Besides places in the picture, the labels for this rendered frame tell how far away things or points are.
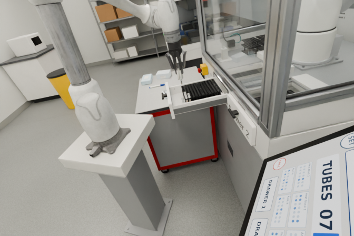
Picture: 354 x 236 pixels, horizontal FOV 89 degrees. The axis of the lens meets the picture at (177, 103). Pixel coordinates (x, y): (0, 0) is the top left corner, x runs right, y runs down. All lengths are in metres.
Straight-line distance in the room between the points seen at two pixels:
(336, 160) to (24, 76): 4.44
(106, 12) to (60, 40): 3.97
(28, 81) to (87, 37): 1.99
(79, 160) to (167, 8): 0.86
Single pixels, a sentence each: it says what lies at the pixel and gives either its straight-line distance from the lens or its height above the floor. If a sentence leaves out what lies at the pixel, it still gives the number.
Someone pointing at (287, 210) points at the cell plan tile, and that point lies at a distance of 0.46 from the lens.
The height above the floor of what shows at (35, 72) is 0.62.
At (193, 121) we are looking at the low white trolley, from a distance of 1.42.
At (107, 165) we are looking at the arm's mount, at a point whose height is 0.83.
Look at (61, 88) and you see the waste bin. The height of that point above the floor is 0.42.
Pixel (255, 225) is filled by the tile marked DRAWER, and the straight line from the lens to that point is 0.50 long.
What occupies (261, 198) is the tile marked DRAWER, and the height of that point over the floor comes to 0.99.
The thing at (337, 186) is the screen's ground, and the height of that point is 1.13.
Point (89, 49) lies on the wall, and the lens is 5.77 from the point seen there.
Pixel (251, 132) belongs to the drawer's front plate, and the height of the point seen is 0.90.
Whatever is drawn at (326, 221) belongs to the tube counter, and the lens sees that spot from 0.40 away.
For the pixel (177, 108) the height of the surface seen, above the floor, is 0.88.
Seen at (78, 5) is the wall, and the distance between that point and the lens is 5.61.
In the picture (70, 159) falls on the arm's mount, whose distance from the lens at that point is 1.09.
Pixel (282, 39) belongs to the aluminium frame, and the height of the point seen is 1.29.
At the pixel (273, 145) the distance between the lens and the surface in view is 0.77.
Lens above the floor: 1.45
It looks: 32 degrees down
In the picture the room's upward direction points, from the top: 13 degrees counter-clockwise
